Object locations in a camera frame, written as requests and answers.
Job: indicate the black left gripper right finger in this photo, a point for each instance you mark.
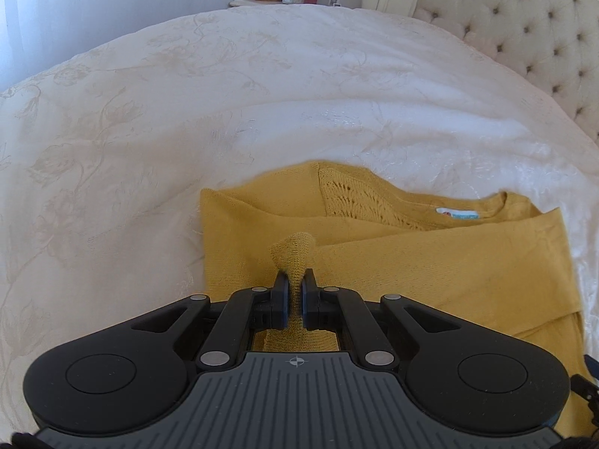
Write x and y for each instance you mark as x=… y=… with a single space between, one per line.
x=343 y=312

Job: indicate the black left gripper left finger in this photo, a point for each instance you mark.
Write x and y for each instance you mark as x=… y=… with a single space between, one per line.
x=232 y=324

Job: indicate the mustard yellow knit sweater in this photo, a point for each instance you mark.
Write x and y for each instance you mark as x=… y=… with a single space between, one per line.
x=498 y=262

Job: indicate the white floral bedspread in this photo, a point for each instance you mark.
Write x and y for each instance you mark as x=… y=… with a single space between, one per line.
x=103 y=157

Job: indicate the white nightstand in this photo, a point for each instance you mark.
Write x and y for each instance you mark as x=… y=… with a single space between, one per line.
x=239 y=3

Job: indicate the cream tufted headboard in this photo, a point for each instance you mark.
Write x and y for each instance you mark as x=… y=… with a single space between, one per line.
x=551 y=43

